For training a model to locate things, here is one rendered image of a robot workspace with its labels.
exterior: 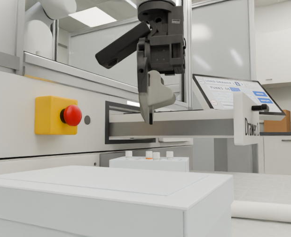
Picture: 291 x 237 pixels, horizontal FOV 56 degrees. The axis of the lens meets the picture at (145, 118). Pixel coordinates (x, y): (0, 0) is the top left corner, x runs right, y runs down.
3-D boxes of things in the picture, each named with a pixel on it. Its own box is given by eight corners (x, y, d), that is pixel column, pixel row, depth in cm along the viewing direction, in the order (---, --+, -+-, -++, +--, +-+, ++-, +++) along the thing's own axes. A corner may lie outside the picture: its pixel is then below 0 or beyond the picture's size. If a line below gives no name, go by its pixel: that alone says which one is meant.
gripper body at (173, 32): (183, 67, 46) (182, -2, 47) (133, 69, 48) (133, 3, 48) (184, 77, 54) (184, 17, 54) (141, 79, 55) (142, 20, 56)
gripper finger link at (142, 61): (145, 89, 45) (146, 40, 47) (136, 90, 46) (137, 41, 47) (150, 98, 50) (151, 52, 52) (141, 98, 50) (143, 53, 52)
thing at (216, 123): (252, 138, 79) (251, 116, 79) (235, 138, 56) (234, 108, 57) (133, 138, 98) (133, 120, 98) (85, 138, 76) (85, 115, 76)
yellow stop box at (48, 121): (80, 135, 55) (81, 99, 55) (52, 134, 49) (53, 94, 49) (61, 135, 57) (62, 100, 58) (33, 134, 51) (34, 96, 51)
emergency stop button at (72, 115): (83, 126, 52) (84, 105, 53) (68, 125, 49) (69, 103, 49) (72, 126, 54) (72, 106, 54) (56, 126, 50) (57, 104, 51)
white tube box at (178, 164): (189, 178, 50) (188, 157, 50) (187, 186, 41) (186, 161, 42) (122, 176, 52) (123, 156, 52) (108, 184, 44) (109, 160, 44)
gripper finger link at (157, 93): (172, 119, 45) (172, 67, 47) (137, 120, 46) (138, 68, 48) (174, 123, 48) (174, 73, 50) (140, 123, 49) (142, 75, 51)
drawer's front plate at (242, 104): (259, 143, 79) (258, 105, 80) (243, 145, 54) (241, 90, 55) (253, 143, 80) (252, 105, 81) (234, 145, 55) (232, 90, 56)
